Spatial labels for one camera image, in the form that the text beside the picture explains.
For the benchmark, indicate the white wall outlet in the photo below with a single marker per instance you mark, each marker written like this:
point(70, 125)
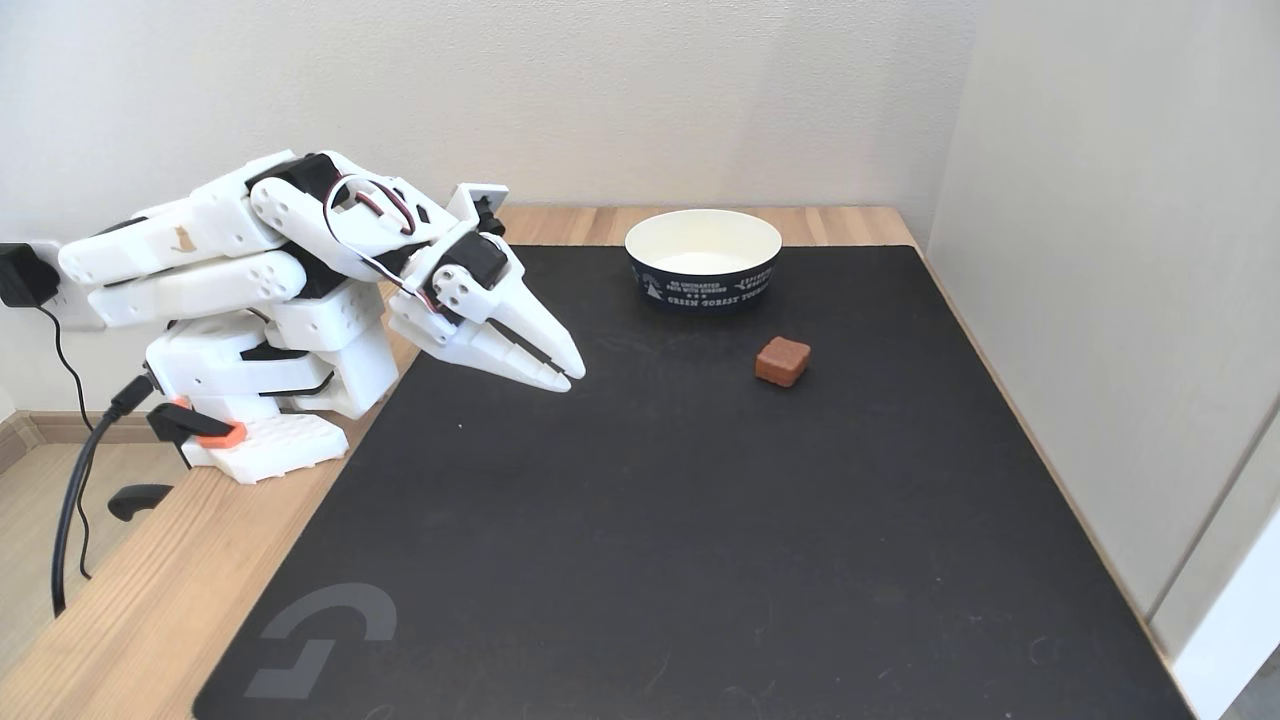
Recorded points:
point(76, 308)

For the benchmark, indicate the black and orange clamp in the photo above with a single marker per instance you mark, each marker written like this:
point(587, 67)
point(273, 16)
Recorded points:
point(205, 428)

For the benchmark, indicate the brown cube toy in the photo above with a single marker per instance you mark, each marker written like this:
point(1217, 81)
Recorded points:
point(782, 362)

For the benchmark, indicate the white and navy paper bowl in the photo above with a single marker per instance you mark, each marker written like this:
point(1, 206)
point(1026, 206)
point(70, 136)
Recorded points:
point(702, 262)

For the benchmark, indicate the small camera on white mount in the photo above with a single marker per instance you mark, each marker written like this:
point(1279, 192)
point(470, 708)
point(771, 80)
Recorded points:
point(477, 206)

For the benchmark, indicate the black power adapter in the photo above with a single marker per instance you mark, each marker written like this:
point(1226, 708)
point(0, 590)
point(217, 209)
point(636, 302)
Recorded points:
point(22, 276)

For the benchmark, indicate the black desk mat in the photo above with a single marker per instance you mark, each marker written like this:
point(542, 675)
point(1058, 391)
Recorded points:
point(700, 520)

